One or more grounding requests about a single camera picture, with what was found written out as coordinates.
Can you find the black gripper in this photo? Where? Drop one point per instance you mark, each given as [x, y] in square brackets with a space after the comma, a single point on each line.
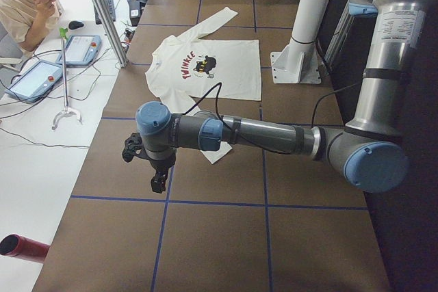
[161, 165]

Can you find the cream long sleeve cat shirt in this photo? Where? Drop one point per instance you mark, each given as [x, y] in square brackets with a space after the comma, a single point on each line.
[187, 66]

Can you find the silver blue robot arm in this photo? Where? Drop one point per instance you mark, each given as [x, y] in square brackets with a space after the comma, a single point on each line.
[366, 151]

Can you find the far blue teach pendant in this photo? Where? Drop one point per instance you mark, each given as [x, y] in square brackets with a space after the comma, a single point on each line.
[81, 50]

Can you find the blue teach pendant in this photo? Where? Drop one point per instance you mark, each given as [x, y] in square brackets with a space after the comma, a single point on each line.
[81, 50]
[36, 82]

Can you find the near blue teach pendant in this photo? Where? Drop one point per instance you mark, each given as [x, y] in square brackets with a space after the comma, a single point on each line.
[36, 82]

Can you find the black box with white label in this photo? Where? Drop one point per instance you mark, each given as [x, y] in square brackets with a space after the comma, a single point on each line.
[135, 12]

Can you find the metal reacher grabber tool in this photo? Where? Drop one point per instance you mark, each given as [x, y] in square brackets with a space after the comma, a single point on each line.
[67, 109]

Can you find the red fire extinguisher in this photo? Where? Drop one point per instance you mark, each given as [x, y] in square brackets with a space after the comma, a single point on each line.
[16, 246]

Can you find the black computer mouse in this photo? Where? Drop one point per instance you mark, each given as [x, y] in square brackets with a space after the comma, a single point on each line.
[73, 25]

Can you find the black keyboard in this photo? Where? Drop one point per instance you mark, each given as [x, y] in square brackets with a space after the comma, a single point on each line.
[109, 4]

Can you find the person in beige shirt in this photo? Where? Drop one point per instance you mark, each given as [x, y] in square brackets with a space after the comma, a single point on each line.
[28, 22]

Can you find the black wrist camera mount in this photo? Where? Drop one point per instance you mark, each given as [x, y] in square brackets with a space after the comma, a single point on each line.
[133, 147]

